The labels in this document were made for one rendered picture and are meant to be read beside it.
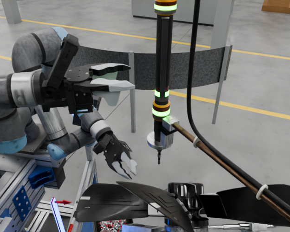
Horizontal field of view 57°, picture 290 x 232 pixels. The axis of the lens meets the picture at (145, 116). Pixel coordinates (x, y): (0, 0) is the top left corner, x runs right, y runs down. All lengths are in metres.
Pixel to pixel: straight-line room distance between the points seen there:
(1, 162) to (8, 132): 0.90
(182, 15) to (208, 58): 4.27
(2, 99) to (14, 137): 0.11
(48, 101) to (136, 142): 2.39
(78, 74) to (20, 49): 0.49
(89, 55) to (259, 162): 2.03
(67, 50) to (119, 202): 0.55
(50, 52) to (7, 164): 0.69
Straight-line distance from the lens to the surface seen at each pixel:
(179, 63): 2.70
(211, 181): 2.64
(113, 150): 0.99
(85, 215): 0.90
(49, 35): 1.10
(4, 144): 0.70
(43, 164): 1.52
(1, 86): 0.62
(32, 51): 1.06
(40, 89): 0.60
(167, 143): 0.70
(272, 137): 3.34
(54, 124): 1.08
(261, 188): 0.52
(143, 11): 7.36
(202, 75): 2.87
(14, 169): 1.51
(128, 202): 0.93
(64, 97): 0.62
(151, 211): 0.91
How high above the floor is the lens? 1.93
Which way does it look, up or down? 35 degrees down
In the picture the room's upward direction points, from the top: straight up
